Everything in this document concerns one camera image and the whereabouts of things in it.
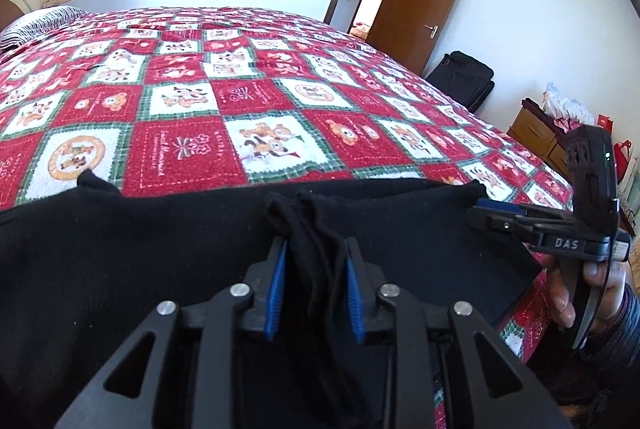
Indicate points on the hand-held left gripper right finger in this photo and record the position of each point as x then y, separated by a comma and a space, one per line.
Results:
355, 299

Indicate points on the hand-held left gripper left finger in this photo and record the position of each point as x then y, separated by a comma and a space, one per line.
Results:
275, 294

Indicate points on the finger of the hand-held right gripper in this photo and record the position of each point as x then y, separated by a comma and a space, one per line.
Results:
520, 209
505, 224

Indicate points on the black pants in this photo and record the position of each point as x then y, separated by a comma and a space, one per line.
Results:
150, 259

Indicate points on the person's right forearm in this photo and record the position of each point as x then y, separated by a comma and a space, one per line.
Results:
615, 354

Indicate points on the person's right hand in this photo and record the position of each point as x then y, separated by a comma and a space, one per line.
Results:
560, 294

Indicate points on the red gift bag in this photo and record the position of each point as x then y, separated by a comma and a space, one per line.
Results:
604, 122
622, 159

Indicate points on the wooden cabinet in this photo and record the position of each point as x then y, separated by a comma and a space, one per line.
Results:
532, 134

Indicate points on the pile of clothes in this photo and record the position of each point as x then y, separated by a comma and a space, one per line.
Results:
567, 106

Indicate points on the black folding chair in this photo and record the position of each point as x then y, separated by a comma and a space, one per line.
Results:
462, 76

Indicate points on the red checkered printed bed sheet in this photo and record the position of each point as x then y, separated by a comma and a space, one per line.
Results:
250, 99

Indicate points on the brown wooden door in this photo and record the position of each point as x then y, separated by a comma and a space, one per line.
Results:
410, 39

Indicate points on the striped pillow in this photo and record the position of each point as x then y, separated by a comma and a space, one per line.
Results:
35, 24

